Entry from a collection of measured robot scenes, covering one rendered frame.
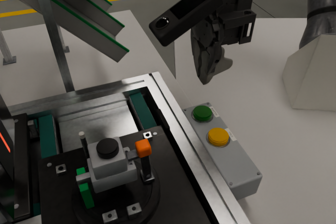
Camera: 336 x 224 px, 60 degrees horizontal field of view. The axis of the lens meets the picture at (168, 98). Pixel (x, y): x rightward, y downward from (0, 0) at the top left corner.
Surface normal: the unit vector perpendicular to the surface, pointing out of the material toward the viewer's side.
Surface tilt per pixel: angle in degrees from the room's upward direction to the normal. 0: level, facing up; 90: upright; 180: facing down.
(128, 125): 0
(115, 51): 90
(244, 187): 90
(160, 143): 0
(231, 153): 0
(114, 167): 90
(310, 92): 90
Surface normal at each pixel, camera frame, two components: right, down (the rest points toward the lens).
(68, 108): 0.36, 0.62
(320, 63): -0.10, 0.66
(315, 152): 0.00, -0.74
